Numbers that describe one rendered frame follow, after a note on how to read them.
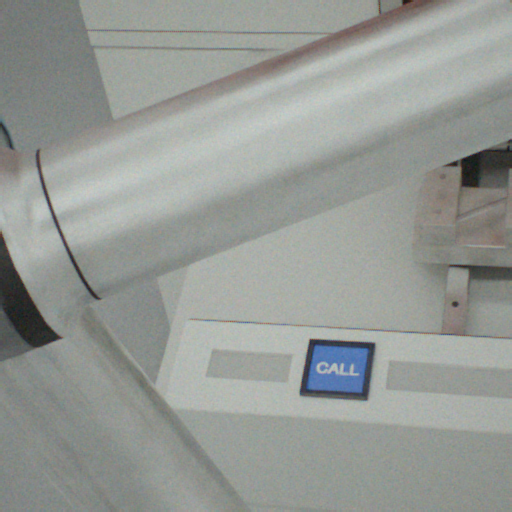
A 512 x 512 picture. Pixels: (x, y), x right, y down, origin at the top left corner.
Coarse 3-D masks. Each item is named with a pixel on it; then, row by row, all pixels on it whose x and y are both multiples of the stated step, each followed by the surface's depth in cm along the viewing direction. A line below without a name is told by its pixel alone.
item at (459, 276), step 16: (464, 160) 140; (480, 160) 141; (464, 176) 138; (448, 272) 130; (464, 272) 130; (448, 288) 129; (464, 288) 128; (448, 304) 127; (464, 304) 127; (448, 320) 126; (464, 320) 126
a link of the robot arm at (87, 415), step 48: (0, 144) 74; (96, 336) 78; (0, 384) 76; (48, 384) 76; (96, 384) 77; (144, 384) 81; (48, 432) 78; (96, 432) 78; (144, 432) 80; (96, 480) 79; (144, 480) 80; (192, 480) 82
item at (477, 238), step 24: (480, 192) 132; (504, 192) 132; (480, 216) 130; (504, 216) 130; (456, 240) 129; (480, 240) 128; (504, 240) 128; (456, 264) 130; (480, 264) 130; (504, 264) 129
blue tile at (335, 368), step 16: (320, 352) 111; (336, 352) 111; (352, 352) 110; (368, 352) 110; (320, 368) 110; (336, 368) 109; (352, 368) 109; (320, 384) 109; (336, 384) 108; (352, 384) 108
